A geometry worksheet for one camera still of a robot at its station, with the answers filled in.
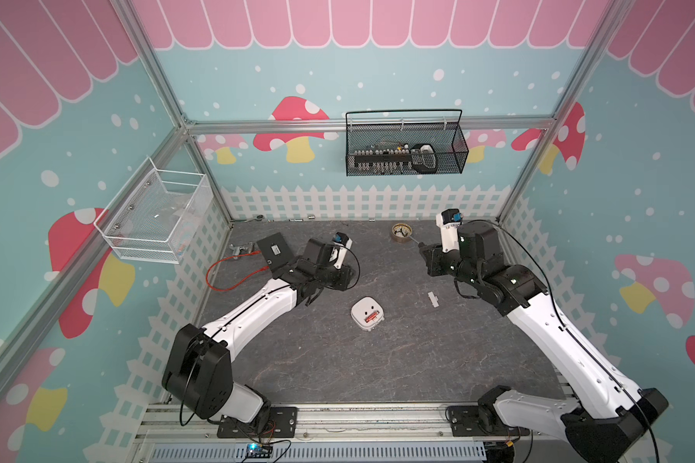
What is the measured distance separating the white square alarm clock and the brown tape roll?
32cm

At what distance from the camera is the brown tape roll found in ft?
3.85

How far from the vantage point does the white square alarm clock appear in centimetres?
91
